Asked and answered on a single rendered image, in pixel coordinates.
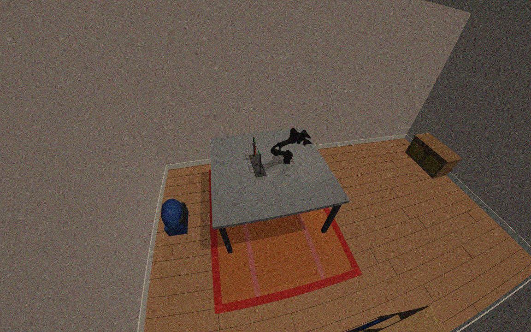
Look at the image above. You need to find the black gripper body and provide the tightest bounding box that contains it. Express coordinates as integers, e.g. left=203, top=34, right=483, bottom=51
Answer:
left=297, top=130, right=307, bottom=145

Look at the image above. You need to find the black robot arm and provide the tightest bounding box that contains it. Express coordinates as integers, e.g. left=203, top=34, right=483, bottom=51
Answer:
left=271, top=128, right=302, bottom=164

